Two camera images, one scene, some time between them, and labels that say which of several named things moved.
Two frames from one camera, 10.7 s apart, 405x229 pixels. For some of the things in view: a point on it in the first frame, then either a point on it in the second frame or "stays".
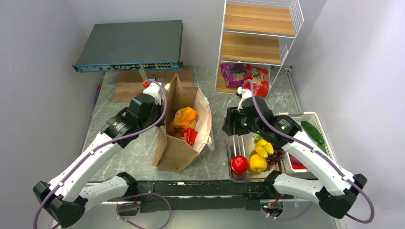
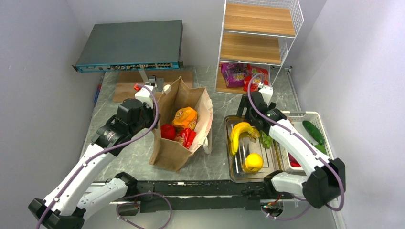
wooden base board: [129, 84] stays
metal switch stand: [144, 77] stays
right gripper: [234, 115] to [242, 106]
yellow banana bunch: [263, 148] to [244, 128]
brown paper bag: [173, 153] stays
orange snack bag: [185, 118] stays
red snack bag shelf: [258, 77] stays
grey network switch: [132, 46] stays
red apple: [239, 163] to [168, 131]
